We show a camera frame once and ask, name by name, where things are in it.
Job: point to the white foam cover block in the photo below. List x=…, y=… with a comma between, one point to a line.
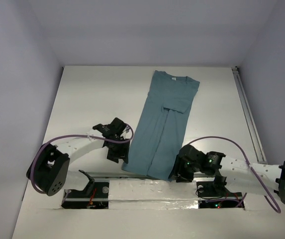
x=137, y=194

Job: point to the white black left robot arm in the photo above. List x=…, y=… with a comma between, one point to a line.
x=49, y=171

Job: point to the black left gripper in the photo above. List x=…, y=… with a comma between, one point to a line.
x=118, y=153

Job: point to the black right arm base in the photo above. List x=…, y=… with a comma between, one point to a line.
x=214, y=195

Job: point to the aluminium front rail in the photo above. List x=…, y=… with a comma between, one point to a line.
x=130, y=175

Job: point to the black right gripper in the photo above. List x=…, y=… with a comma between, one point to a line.
x=177, y=169

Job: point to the aluminium rail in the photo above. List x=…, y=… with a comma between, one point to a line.
x=130, y=175
x=257, y=146

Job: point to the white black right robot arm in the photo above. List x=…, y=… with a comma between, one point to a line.
x=230, y=175

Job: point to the teal t-shirt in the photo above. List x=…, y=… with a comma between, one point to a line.
x=161, y=129

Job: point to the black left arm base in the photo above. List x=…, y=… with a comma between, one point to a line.
x=93, y=196

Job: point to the aluminium right side rail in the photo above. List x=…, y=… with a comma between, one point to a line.
x=257, y=146

